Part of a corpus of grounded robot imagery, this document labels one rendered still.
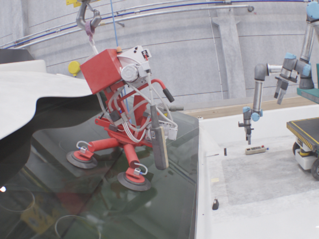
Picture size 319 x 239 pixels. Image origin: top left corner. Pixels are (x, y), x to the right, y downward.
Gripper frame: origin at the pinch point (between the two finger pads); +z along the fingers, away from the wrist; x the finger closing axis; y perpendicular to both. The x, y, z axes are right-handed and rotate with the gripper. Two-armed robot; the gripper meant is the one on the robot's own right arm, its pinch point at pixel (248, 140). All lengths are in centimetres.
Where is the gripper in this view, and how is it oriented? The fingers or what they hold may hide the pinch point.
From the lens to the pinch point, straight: 267.0
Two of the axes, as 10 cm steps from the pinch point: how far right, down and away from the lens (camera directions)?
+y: 9.8, -1.1, -1.4
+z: 1.4, 9.7, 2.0
